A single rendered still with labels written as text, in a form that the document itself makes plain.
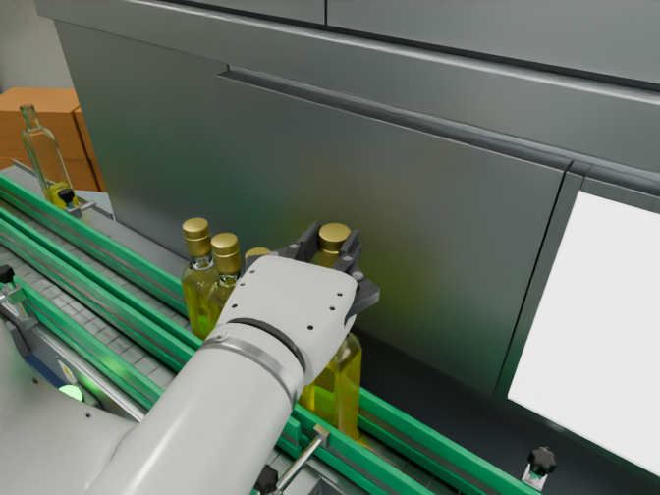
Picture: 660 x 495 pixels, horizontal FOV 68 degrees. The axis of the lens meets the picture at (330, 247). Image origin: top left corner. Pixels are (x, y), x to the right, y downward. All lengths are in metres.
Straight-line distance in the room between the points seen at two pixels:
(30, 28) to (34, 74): 0.35
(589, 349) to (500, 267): 0.13
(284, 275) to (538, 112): 0.28
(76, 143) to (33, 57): 1.61
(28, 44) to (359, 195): 4.15
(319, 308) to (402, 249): 0.25
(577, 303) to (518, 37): 0.27
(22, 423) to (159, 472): 0.11
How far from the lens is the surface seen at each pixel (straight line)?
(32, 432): 0.39
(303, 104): 0.63
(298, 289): 0.42
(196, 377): 0.34
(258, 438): 0.34
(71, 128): 3.11
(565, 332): 0.61
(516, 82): 0.50
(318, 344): 0.38
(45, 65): 4.62
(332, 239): 0.49
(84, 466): 0.41
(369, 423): 0.75
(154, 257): 1.13
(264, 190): 0.74
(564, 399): 0.68
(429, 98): 0.54
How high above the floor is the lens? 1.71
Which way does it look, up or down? 37 degrees down
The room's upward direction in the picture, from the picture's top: straight up
